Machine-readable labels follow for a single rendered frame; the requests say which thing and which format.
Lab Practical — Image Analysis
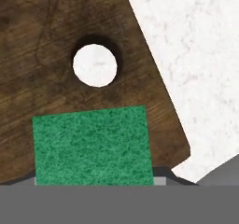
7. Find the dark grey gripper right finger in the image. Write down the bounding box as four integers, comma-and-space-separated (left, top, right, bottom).
151, 166, 200, 187

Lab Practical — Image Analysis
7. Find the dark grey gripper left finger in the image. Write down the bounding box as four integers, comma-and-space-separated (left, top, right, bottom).
3, 169, 37, 187

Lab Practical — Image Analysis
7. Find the green sponge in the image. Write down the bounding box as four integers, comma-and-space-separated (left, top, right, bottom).
31, 105, 155, 187

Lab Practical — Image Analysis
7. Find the dark wooden cutting board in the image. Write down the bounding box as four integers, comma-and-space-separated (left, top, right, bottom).
0, 0, 191, 185

